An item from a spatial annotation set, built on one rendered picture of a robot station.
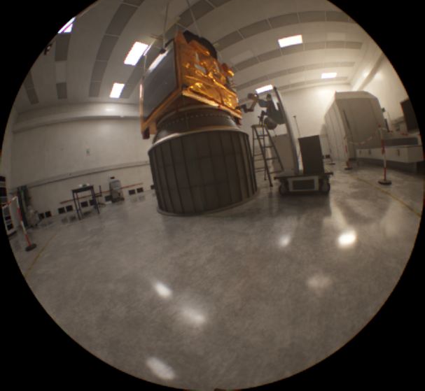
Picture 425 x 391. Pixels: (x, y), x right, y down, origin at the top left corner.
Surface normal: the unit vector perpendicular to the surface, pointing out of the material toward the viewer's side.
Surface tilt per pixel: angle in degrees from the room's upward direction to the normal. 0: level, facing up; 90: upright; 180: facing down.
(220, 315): 0
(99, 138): 90
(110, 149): 90
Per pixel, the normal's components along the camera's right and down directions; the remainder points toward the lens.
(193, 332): -0.18, -0.98
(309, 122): -0.60, 0.18
